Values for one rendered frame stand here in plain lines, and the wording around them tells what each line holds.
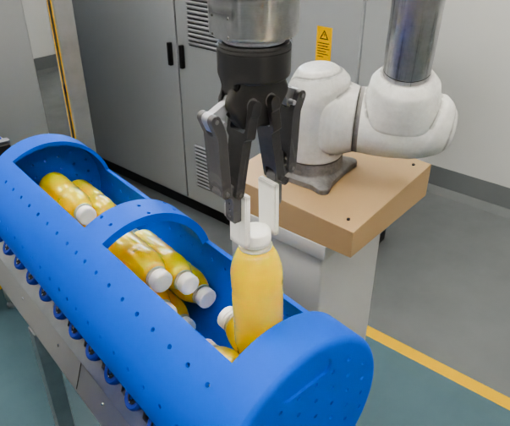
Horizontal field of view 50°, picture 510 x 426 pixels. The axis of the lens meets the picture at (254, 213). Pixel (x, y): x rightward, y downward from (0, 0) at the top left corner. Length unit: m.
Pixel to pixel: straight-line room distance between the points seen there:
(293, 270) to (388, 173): 0.34
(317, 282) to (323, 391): 0.63
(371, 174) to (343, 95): 0.25
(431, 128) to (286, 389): 0.75
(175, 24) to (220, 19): 2.45
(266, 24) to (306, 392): 0.44
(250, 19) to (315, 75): 0.75
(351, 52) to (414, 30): 1.18
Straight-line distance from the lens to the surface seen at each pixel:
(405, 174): 1.44
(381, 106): 1.23
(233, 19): 0.53
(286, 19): 0.53
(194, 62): 2.93
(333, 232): 1.24
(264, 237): 0.65
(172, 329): 0.76
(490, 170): 3.64
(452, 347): 2.58
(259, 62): 0.54
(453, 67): 3.54
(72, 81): 1.92
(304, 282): 1.39
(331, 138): 1.28
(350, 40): 2.32
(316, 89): 1.25
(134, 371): 0.82
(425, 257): 3.09
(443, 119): 1.27
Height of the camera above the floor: 1.72
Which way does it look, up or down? 31 degrees down
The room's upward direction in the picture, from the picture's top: straight up
